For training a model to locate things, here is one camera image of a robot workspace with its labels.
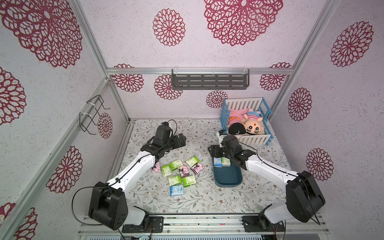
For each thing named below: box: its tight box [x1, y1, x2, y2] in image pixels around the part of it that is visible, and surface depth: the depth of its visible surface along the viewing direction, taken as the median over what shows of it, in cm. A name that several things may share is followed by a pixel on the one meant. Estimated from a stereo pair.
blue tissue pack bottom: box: [170, 185, 184, 196], surface depth 85 cm
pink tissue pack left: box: [152, 162, 161, 173], surface depth 92 cm
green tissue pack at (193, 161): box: [186, 156, 200, 168], surface depth 96 cm
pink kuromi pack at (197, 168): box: [190, 162, 205, 175], surface depth 93 cm
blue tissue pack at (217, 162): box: [213, 157, 223, 168], surface depth 95 cm
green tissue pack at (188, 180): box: [182, 175, 196, 188], surface depth 88 cm
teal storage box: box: [212, 157, 243, 188], surface depth 92 cm
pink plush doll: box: [227, 108, 250, 135], surface depth 105 cm
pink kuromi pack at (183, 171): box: [178, 165, 190, 178], surface depth 91 cm
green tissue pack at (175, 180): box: [168, 175, 182, 187], surface depth 88 cm
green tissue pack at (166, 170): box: [161, 164, 172, 177], surface depth 92 cm
